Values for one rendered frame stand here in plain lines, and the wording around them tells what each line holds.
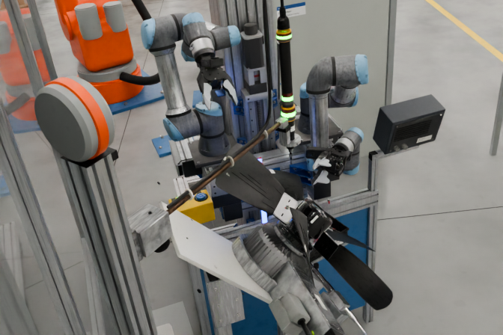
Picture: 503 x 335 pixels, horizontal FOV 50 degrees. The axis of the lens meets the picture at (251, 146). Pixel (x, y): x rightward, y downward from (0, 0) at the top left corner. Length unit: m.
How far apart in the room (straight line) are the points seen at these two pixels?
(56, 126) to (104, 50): 4.43
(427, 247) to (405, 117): 1.39
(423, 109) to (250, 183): 0.96
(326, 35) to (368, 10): 0.34
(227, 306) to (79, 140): 0.93
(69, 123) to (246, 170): 0.83
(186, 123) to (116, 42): 3.20
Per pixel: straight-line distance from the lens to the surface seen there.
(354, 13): 3.79
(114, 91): 5.54
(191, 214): 2.12
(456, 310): 3.20
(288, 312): 1.57
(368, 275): 1.71
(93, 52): 5.43
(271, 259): 1.72
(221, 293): 1.71
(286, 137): 1.65
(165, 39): 2.28
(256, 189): 1.70
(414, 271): 3.36
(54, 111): 1.02
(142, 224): 1.23
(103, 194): 1.09
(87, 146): 0.99
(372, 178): 2.44
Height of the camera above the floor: 2.32
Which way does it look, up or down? 31 degrees down
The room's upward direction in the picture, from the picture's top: 6 degrees counter-clockwise
